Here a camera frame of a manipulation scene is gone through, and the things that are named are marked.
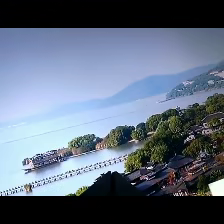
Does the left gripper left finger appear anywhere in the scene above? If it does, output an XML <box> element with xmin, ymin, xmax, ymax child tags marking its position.
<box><xmin>80</xmin><ymin>170</ymin><xmax>113</xmax><ymax>197</ymax></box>

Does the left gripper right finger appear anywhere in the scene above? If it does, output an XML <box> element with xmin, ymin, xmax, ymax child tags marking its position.
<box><xmin>111</xmin><ymin>170</ymin><xmax>145</xmax><ymax>197</ymax></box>

